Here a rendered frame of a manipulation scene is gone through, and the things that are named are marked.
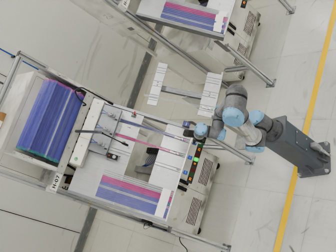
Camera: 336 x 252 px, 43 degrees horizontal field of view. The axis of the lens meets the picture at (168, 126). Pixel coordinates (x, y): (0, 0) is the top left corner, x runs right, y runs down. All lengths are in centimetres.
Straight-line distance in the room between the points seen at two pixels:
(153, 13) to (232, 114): 146
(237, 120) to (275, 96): 149
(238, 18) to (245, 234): 189
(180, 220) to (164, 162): 65
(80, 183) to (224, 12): 168
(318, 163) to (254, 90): 106
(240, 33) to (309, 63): 70
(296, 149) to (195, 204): 106
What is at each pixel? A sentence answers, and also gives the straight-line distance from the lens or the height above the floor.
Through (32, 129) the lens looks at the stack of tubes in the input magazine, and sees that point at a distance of 286.
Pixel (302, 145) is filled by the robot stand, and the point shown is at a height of 32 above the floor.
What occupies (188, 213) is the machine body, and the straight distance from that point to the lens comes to 351.
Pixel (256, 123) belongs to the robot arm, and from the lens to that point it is 263.
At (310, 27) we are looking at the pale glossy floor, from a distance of 390.
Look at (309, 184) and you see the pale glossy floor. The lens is 322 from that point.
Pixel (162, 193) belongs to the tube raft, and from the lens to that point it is 295.
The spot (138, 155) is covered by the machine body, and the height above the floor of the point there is 62.
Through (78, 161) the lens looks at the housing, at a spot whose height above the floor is 128.
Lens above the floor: 269
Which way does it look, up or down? 37 degrees down
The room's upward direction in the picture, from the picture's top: 61 degrees counter-clockwise
